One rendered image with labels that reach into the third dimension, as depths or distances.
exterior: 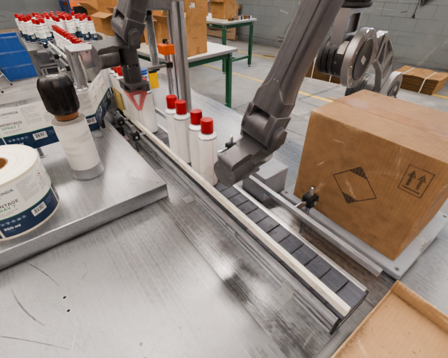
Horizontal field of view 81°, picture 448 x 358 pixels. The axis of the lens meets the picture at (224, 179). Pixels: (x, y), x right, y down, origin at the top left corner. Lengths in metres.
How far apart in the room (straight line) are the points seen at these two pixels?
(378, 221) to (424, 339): 0.23
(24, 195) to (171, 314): 0.43
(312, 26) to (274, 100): 0.12
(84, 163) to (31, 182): 0.17
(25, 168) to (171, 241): 0.38
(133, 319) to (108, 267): 0.15
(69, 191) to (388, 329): 0.84
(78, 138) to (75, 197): 0.16
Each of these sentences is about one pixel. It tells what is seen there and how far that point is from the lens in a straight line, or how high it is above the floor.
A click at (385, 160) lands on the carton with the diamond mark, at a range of 0.63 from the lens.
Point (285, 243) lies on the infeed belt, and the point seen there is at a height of 0.88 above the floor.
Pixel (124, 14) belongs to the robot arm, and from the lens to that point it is 0.85.
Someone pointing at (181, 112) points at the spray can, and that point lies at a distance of 0.80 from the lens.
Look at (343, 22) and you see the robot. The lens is 1.12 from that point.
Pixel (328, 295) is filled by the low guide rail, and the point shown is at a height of 0.91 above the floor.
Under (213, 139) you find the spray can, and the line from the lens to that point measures 0.69.
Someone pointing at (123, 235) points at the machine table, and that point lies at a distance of 0.76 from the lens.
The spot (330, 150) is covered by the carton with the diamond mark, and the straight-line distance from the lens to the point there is 0.68.
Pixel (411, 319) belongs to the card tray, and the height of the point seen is 0.83.
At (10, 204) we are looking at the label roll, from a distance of 0.76.
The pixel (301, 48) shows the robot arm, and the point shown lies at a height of 1.28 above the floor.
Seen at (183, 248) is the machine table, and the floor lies 0.83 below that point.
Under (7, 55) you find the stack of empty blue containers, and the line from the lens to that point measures 5.68.
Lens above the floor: 1.37
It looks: 38 degrees down
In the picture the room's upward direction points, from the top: straight up
